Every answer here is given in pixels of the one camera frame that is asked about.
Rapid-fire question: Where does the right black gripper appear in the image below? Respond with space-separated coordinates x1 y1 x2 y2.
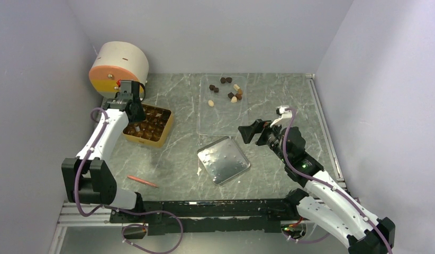
238 118 291 164

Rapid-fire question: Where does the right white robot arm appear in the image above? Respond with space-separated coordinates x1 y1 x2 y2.
238 119 395 253

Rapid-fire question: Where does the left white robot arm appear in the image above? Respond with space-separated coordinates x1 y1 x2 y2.
61 80 146 222

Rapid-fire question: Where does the gold chocolate box tray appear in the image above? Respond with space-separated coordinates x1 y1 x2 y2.
122 104 174 148

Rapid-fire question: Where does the square silver metal lid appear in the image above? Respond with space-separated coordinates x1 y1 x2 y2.
197 137 251 185

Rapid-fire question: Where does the clear plastic tray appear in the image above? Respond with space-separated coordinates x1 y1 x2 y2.
198 74 248 136

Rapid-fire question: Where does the round pastel drawer box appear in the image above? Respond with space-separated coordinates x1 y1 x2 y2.
88 41 149 98

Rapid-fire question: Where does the red pen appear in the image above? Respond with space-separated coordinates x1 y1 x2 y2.
127 175 158 188

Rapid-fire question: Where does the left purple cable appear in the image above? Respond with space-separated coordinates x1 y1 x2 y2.
72 106 184 254

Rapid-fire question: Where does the purple cable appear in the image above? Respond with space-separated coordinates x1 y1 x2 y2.
282 107 394 254
72 106 184 254

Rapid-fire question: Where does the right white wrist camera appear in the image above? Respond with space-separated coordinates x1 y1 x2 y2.
270 105 293 128

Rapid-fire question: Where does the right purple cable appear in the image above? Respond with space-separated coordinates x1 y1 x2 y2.
282 107 394 254

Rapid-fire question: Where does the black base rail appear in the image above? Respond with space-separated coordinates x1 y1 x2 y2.
110 198 302 236

